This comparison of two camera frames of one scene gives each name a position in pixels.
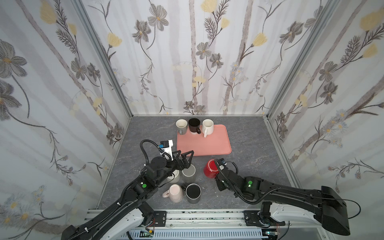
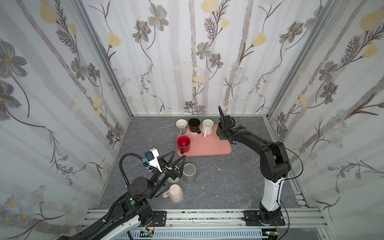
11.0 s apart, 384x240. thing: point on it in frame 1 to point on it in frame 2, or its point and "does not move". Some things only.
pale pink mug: x=175 y=194 does not move
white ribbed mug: x=208 y=128 does not move
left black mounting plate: x=160 y=218 does not move
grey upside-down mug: x=189 y=175 does not move
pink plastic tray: x=217 y=143 does not move
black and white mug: x=194 y=124 does not move
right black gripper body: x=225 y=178 to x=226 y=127
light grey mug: x=181 y=125 does not move
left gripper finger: x=184 y=157 to x=176 y=167
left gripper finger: x=178 y=152 to x=163 y=162
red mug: x=211 y=170 to x=183 y=144
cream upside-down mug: x=177 y=175 does not move
